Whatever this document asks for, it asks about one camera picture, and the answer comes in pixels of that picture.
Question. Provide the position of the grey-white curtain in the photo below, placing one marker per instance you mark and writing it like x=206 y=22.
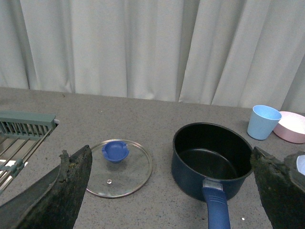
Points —
x=220 y=52

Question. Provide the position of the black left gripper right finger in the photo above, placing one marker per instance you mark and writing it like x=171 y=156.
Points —
x=281 y=188

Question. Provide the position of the pink bowl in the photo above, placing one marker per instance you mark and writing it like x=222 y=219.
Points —
x=291 y=127

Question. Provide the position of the light blue plate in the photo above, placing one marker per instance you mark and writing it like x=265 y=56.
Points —
x=300 y=164

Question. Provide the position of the glass lid with blue knob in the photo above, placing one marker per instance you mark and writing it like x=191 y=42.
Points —
x=119 y=168

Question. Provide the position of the dark blue saucepan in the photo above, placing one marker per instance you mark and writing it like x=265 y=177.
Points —
x=210 y=163

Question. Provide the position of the light blue cup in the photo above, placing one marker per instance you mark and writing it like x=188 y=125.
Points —
x=262 y=121

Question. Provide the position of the green dish rack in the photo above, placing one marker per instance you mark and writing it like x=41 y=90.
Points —
x=21 y=133

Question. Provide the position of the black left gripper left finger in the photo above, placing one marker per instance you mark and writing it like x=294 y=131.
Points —
x=54 y=201

